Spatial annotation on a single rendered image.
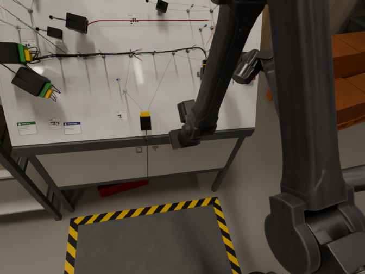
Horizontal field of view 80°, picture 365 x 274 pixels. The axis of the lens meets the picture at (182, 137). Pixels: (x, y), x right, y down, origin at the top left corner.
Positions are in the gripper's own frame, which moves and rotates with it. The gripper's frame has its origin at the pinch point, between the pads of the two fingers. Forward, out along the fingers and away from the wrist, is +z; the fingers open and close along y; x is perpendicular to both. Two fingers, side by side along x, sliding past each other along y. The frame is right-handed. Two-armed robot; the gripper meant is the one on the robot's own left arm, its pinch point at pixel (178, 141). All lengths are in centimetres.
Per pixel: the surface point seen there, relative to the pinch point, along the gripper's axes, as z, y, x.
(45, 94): 7, 45, -28
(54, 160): 45, 56, -7
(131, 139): 25.8, 16.3, -8.2
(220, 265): 73, -30, 83
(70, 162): 48, 48, -5
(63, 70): 14, 39, -41
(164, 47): 7.6, -4.8, -44.6
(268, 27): 139, -193, -143
